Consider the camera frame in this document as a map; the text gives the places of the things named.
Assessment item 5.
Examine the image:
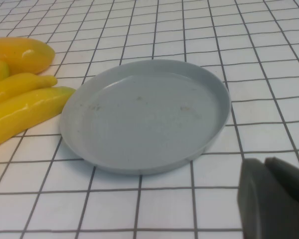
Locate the yellow plastic banana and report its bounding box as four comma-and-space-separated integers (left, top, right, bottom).
0, 86, 77, 152
0, 74, 58, 108

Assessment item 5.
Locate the yellow plastic mango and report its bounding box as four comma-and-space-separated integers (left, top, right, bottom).
0, 37, 56, 75

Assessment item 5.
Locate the grey round plate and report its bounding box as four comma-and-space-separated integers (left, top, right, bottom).
59, 59, 232, 176

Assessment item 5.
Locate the white black-grid tablecloth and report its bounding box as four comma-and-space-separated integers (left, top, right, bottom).
0, 0, 299, 239

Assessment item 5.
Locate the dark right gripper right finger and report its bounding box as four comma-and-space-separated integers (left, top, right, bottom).
264, 156, 299, 209

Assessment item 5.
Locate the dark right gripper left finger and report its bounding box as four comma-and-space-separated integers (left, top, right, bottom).
236, 158, 299, 239

